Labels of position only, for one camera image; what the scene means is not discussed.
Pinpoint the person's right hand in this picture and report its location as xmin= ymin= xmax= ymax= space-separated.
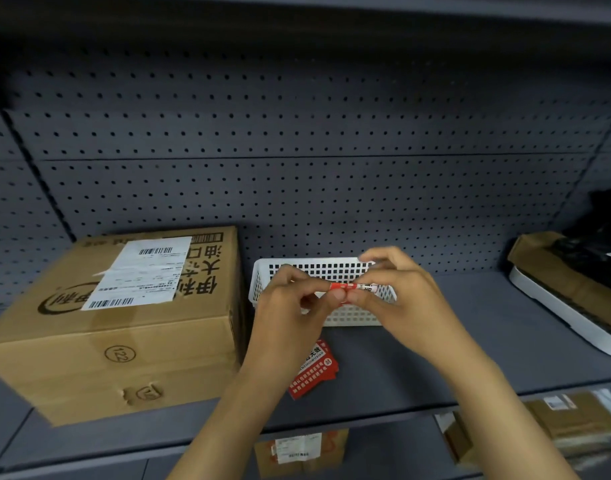
xmin=345 ymin=246 xmax=469 ymax=369

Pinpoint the person's left hand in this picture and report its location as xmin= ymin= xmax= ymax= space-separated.
xmin=244 ymin=265 xmax=347 ymax=384

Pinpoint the small red white tube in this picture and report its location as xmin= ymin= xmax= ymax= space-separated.
xmin=315 ymin=282 xmax=379 ymax=296

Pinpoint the person's right forearm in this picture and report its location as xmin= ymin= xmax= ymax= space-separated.
xmin=434 ymin=340 xmax=580 ymax=480

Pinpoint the person's left forearm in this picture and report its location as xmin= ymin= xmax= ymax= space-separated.
xmin=167 ymin=366 xmax=297 ymax=480

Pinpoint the white plastic mesh basket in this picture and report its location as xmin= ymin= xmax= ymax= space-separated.
xmin=249 ymin=257 xmax=397 ymax=327

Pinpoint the red printed packaging card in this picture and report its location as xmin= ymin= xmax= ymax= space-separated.
xmin=288 ymin=340 xmax=340 ymax=401

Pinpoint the grey pegboard back panel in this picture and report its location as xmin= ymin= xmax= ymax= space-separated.
xmin=0 ymin=42 xmax=611 ymax=311

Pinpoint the grey metal shelf board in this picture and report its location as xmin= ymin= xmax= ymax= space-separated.
xmin=0 ymin=271 xmax=611 ymax=480

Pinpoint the small labelled cardboard box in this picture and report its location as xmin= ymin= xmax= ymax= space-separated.
xmin=254 ymin=429 xmax=350 ymax=479

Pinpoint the brown cardboard sheet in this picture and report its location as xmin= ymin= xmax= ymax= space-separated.
xmin=507 ymin=231 xmax=611 ymax=336

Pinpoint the white plastic tray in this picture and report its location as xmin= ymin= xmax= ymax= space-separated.
xmin=509 ymin=266 xmax=611 ymax=361

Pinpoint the large labelled cardboard box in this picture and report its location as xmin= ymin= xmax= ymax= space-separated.
xmin=0 ymin=226 xmax=247 ymax=428

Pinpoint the black plastic bag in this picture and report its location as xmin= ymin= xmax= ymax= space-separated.
xmin=550 ymin=187 xmax=611 ymax=296

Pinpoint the flat brown cardboard box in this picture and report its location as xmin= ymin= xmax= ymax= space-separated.
xmin=523 ymin=391 xmax=611 ymax=441

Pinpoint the grey overhead shelf board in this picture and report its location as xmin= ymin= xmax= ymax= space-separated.
xmin=0 ymin=0 xmax=611 ymax=51

